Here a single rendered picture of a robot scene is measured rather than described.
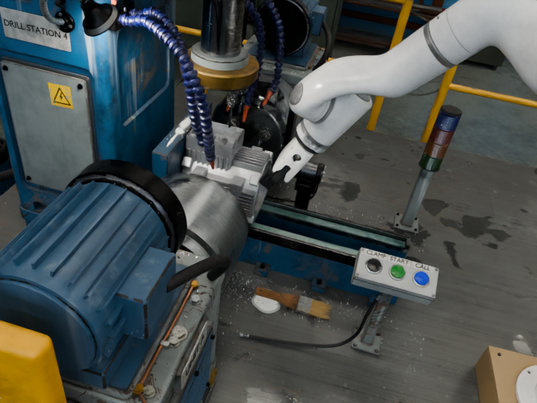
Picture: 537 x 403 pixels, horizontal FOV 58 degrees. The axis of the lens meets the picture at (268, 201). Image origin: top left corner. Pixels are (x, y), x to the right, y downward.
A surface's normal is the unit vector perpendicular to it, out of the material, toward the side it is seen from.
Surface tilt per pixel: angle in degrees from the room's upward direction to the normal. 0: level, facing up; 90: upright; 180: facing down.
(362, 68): 30
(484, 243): 0
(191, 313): 0
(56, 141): 90
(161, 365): 0
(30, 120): 90
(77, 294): 40
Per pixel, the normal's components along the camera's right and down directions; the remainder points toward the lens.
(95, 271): 0.72, -0.43
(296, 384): 0.13, -0.78
